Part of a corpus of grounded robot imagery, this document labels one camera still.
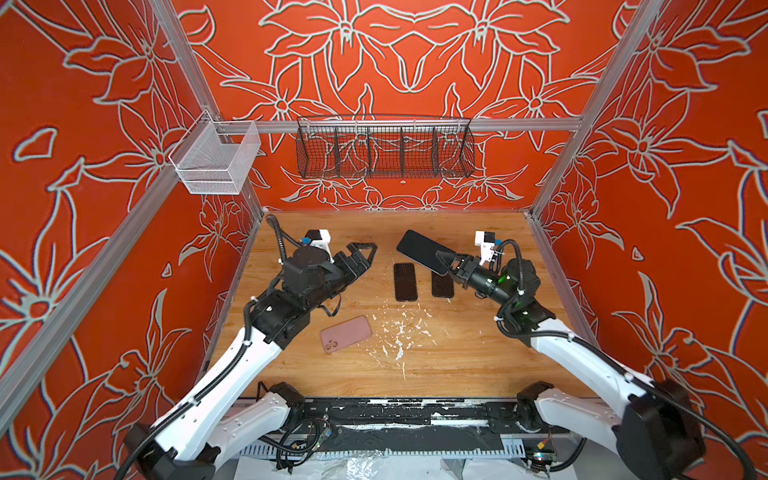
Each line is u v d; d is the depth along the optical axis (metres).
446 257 0.70
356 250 0.59
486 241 0.68
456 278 0.64
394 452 0.70
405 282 0.98
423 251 0.73
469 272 0.64
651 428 0.40
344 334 0.89
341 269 0.58
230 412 0.44
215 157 0.93
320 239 0.62
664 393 0.40
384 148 0.98
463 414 0.75
